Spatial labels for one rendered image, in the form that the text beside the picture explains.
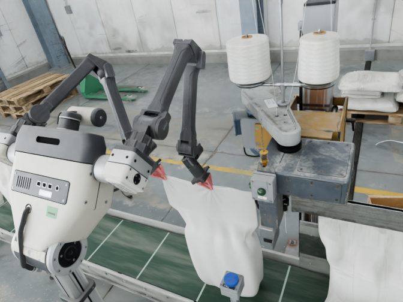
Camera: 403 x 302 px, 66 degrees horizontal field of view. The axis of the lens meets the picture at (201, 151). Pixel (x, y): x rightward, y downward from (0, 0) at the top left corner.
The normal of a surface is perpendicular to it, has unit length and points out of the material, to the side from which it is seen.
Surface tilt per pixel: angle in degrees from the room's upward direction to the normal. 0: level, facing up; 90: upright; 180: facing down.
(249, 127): 90
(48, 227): 50
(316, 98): 90
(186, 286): 0
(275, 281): 0
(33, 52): 90
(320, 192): 90
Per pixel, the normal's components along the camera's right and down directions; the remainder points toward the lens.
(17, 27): 0.88, 0.11
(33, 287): -0.16, -0.84
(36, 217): -0.44, -0.12
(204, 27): -0.44, 0.54
